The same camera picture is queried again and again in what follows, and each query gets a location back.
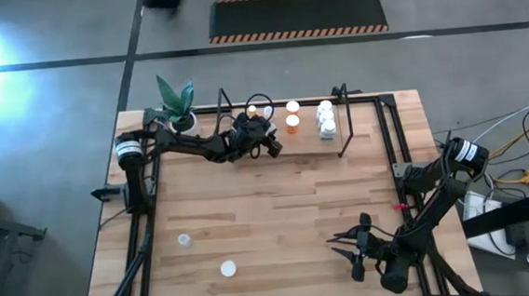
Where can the grey metal bracket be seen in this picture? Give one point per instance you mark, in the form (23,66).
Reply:
(399,169)

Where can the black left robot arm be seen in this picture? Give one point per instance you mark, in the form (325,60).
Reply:
(185,146)

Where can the black frame wooden shelf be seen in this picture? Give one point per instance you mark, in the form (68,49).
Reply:
(310,140)

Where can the green plant white pot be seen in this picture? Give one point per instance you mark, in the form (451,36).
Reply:
(194,128)

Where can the white cap far left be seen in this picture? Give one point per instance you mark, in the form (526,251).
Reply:
(184,240)

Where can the small amber pill bottle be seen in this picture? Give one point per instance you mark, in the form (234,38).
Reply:
(252,110)

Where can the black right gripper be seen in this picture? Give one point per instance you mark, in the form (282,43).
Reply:
(364,250)

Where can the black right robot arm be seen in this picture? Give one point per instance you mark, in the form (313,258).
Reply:
(436,201)

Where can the black furniture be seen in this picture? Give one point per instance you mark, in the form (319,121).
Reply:
(8,226)

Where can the clear bottle behind right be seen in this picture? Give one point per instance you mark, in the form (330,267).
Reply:
(325,104)

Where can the white power strip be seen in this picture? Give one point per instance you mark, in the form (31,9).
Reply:
(476,205)

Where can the black hazard-striped floor mat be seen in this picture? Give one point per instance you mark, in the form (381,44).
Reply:
(297,15)

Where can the black aluminium table frame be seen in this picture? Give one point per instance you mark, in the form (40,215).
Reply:
(368,98)

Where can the black metal bar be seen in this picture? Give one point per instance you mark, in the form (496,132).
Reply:
(512,212)

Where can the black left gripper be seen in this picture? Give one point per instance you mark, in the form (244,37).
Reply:
(247,137)

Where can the red clip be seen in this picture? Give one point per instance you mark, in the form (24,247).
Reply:
(401,207)

